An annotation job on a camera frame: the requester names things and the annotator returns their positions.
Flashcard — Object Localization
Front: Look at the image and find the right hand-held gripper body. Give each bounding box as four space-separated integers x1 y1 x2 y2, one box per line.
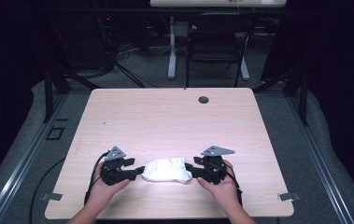
200 145 235 185

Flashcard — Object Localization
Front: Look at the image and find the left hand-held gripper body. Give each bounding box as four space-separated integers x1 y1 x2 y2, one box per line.
99 146 135 187

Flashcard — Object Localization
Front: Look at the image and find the person's right hand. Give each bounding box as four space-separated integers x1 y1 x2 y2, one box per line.
197 160 243 216

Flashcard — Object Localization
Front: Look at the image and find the person's left hand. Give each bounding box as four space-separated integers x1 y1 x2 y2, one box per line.
84 161 131 216

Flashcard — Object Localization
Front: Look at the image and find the white desk leg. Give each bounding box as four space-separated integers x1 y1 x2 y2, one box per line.
239 55 250 81
167 15 177 80

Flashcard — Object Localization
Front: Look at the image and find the black folding chair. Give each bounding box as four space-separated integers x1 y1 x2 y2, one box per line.
185 12 257 89

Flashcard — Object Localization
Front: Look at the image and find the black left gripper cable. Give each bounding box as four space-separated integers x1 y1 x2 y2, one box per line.
83 150 110 207

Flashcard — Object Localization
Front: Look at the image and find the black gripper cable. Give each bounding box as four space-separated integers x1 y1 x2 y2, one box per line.
218 162 244 207
83 150 110 207

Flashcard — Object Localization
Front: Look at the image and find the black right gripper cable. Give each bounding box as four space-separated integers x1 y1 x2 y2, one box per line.
218 162 244 207

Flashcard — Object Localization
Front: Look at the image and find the grey metal table bracket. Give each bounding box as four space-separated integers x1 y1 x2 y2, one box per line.
40 192 64 203
277 191 302 203

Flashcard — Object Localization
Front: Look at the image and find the black floor cable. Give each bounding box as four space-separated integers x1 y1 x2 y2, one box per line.
28 157 66 224

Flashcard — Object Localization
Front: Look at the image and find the aluminium floor rail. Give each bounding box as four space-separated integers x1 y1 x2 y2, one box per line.
0 92 70 224
289 94 354 224

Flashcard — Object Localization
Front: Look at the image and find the bundle of floor cables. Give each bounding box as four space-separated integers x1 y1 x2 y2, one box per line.
95 15 161 90

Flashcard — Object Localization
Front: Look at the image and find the black frame stand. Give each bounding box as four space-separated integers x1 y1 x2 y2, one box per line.
42 63 102 124
252 65 309 127

